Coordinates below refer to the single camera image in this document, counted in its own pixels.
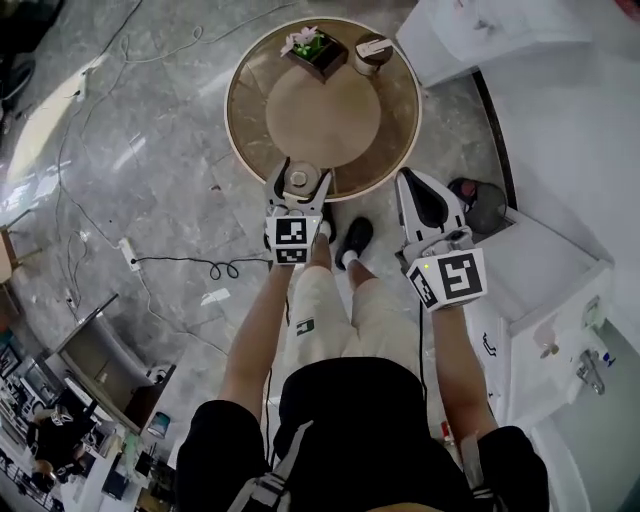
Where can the person's right black shoe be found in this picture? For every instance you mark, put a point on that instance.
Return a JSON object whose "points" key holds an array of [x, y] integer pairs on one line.
{"points": [[357, 235]]}

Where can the black curved floor rail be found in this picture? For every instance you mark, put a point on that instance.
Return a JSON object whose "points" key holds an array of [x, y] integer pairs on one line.
{"points": [[500, 140]]}

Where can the white power strip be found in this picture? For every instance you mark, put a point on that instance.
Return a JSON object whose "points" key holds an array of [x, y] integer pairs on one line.
{"points": [[129, 254], [80, 85]]}

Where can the person's black shoe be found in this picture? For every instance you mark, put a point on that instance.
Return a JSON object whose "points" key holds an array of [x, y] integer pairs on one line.
{"points": [[357, 235], [331, 220]]}

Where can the teal round container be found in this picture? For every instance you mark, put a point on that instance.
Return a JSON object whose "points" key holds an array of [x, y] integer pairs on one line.
{"points": [[159, 426]]}

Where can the brown planter with pink flower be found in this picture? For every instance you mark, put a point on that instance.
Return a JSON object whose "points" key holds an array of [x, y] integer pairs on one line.
{"points": [[332, 62]]}

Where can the round beige side table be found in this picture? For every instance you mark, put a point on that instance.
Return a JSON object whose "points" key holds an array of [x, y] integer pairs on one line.
{"points": [[320, 115]]}

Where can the green soap dish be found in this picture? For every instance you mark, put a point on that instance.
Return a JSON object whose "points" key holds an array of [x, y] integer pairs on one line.
{"points": [[595, 312]]}

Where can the person's left forearm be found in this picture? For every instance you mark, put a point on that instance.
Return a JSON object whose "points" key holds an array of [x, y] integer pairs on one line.
{"points": [[255, 340]]}

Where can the person's white sock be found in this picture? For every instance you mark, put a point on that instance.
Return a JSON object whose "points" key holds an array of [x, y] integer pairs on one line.
{"points": [[324, 230], [354, 257]]}

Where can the black mesh waste bin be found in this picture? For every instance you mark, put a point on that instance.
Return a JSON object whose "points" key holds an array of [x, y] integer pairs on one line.
{"points": [[487, 207]]}

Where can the person's right forearm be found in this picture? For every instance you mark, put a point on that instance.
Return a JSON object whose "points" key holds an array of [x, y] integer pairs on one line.
{"points": [[457, 370]]}

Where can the person's cream shorts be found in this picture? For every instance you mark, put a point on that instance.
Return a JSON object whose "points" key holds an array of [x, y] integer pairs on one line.
{"points": [[320, 310]]}

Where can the black wall hook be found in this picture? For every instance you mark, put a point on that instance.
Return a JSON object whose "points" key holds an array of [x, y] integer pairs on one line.
{"points": [[490, 346]]}

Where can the brown jar with white lid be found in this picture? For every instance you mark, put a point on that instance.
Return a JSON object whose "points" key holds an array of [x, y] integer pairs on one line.
{"points": [[370, 62]]}

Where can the person's black t-shirt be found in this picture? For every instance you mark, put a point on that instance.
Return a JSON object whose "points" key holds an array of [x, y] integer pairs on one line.
{"points": [[360, 425]]}

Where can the small blue object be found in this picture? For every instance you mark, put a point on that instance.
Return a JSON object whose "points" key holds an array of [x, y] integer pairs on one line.
{"points": [[609, 360]]}

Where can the person's right white sock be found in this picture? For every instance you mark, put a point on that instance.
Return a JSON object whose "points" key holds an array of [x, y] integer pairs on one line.
{"points": [[354, 257]]}

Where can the small round beige object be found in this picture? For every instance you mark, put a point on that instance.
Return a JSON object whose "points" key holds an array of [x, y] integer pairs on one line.
{"points": [[302, 177]]}

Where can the person's left black shoe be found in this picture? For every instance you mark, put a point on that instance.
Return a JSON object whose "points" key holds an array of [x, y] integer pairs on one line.
{"points": [[331, 220]]}

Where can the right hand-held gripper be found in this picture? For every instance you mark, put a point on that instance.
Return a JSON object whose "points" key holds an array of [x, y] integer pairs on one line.
{"points": [[457, 277]]}

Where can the chrome faucet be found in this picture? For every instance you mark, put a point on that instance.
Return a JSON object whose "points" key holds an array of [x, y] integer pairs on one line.
{"points": [[590, 372]]}

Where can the white washbasin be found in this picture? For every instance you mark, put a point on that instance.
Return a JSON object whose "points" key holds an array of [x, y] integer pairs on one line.
{"points": [[550, 380]]}

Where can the wooden stool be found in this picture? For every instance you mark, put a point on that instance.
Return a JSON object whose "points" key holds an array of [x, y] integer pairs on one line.
{"points": [[5, 255]]}

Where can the black scooter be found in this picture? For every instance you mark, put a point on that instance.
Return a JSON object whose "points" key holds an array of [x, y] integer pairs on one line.
{"points": [[22, 75]]}

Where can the pink bottle with gold cap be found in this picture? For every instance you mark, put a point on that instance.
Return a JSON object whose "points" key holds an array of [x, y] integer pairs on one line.
{"points": [[549, 342]]}

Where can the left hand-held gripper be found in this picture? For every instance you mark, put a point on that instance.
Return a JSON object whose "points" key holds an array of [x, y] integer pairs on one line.
{"points": [[292, 232]]}

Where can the person's left white sock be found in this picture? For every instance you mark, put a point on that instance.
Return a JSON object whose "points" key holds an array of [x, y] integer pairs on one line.
{"points": [[324, 230]]}

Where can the person's left lower leg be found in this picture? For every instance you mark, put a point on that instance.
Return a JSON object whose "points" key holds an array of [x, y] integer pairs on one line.
{"points": [[322, 252]]}

